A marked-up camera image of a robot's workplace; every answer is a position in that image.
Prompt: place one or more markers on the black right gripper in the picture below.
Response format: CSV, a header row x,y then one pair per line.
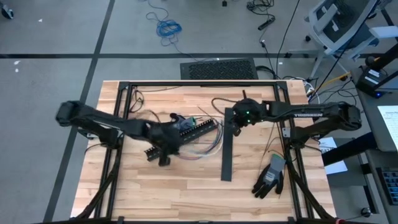
x,y
256,112

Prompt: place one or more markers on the black keyboard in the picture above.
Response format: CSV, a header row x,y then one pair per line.
x,y
390,186

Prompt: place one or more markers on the black power strip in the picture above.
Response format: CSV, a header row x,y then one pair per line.
x,y
266,24

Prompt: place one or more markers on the grey glove with green cuff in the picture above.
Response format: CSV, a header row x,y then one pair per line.
x,y
185,123

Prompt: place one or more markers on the black zip tie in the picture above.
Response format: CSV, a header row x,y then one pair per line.
x,y
206,113
266,148

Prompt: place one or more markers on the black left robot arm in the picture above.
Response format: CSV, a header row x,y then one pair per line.
x,y
93,119

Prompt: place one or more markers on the black box with blue light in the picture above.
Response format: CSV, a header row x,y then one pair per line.
x,y
370,82

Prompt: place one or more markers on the black perforated floor grate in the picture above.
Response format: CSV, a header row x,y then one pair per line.
x,y
217,70

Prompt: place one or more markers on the black duct cover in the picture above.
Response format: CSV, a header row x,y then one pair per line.
x,y
227,155

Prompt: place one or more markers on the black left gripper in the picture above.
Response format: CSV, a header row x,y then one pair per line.
x,y
164,138

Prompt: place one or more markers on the white lit laptop screen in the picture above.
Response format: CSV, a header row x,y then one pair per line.
x,y
390,127

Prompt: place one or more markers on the grey metal bracket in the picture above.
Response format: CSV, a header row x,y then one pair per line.
x,y
286,132

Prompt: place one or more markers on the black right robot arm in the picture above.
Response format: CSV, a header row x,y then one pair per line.
x,y
311,113

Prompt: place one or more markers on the grey desk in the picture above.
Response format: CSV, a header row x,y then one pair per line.
x,y
370,121

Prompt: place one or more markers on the grey office chair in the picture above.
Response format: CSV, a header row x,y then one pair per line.
x,y
339,21

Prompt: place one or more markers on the black caster wheel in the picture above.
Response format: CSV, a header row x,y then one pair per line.
x,y
7,13
366,212

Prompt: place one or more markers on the white power strip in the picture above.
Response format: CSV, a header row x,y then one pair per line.
x,y
310,88

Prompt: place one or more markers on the black desk beam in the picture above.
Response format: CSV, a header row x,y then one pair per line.
x,y
348,149

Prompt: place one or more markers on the small black floor plug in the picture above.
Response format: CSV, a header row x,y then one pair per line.
x,y
224,3

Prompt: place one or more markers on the white paper sheet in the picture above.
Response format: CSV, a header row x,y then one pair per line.
x,y
337,168

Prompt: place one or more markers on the grey black work glove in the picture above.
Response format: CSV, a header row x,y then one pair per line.
x,y
270,177

